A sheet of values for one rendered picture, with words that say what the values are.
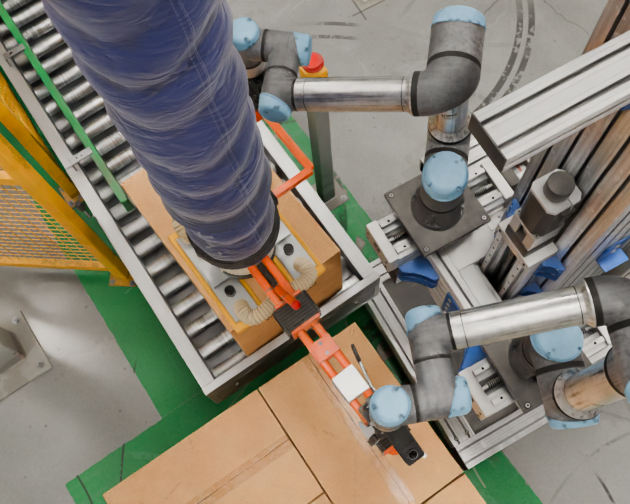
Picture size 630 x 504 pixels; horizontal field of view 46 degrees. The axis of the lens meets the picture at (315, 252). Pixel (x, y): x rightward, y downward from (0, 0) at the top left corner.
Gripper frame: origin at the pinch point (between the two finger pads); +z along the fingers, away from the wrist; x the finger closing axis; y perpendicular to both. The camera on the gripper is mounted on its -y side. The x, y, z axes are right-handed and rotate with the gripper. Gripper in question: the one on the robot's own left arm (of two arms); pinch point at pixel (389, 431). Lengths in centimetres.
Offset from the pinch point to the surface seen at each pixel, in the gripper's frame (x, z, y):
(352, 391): 1.4, -1.3, 12.2
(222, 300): 14, 11, 53
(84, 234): 39, 70, 123
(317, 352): 2.6, -1.2, 24.6
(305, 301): -2.4, -1.4, 36.5
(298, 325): 2.4, -1.4, 32.6
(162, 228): 16, 30, 89
